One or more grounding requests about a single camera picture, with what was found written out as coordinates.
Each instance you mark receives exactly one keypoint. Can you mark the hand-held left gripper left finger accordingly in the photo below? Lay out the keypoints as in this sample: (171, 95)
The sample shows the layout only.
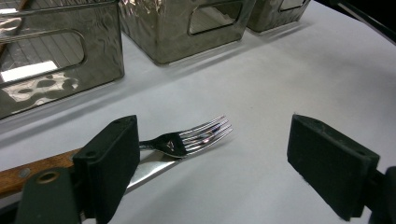
(109, 168)

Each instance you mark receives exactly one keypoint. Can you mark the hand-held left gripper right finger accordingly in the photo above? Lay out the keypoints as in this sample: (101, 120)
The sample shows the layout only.
(327, 165)

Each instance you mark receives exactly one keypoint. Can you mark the translucent grey storage bin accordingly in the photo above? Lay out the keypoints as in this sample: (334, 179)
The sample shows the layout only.
(62, 56)
(264, 18)
(174, 40)

